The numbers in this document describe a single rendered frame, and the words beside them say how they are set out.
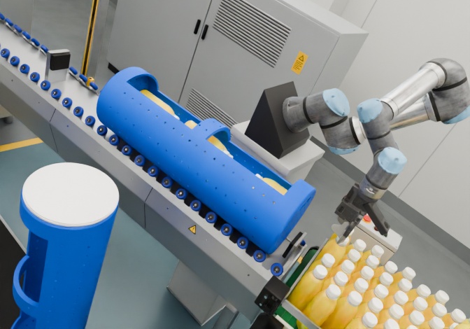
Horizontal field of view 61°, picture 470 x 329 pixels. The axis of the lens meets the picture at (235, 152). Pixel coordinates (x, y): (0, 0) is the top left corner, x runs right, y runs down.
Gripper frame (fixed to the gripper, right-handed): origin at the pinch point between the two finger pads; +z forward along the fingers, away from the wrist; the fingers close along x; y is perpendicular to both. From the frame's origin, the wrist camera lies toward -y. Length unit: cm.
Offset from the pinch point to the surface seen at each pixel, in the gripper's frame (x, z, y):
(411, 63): -264, -13, 32
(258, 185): 11.0, -5.1, 31.8
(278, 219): 14.3, -1.0, 20.0
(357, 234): -22.3, 9.9, -3.9
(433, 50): -263, -30, 22
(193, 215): 13, 22, 48
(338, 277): 12.2, 4.6, -5.3
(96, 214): 50, 11, 62
